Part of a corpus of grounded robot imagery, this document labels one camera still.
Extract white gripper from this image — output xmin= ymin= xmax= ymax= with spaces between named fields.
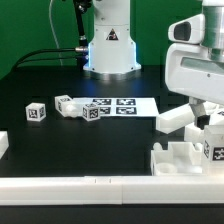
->
xmin=165 ymin=13 xmax=224 ymax=130

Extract small white tagged block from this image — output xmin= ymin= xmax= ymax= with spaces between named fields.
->
xmin=26 ymin=103 xmax=46 ymax=122

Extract white chair seat frame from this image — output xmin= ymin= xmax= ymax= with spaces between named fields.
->
xmin=150 ymin=142 xmax=203 ymax=176

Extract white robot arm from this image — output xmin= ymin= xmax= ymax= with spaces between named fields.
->
xmin=165 ymin=0 xmax=224 ymax=128

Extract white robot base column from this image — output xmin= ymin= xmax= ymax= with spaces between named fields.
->
xmin=83 ymin=0 xmax=141 ymax=81

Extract white chair back assembly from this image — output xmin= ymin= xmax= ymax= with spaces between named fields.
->
xmin=156 ymin=101 xmax=224 ymax=144

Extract white sheet with tags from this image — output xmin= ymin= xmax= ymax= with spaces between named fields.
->
xmin=74 ymin=98 xmax=159 ymax=117

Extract white tagged cube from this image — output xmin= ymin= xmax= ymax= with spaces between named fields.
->
xmin=82 ymin=103 xmax=100 ymax=121

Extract white part at left edge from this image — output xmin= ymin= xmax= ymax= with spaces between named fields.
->
xmin=0 ymin=131 xmax=9 ymax=159

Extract white front barrier rail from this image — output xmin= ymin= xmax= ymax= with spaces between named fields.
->
xmin=0 ymin=176 xmax=224 ymax=205

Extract black cables at base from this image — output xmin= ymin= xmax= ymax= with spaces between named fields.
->
xmin=11 ymin=0 xmax=90 ymax=72

